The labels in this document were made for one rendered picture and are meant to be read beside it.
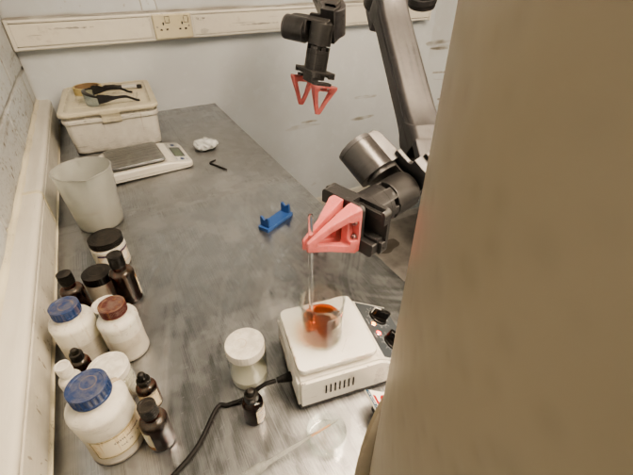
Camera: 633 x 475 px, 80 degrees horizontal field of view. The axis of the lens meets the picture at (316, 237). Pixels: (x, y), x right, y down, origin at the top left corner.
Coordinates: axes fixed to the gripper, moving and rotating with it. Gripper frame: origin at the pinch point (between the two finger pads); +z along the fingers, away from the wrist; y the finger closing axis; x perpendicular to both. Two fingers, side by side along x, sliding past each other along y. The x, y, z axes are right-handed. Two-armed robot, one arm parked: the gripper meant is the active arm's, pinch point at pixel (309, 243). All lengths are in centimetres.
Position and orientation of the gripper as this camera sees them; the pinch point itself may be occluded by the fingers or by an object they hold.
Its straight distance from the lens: 45.9
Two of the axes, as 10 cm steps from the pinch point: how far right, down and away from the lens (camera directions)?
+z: -7.2, 4.1, -5.6
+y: 7.0, 4.3, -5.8
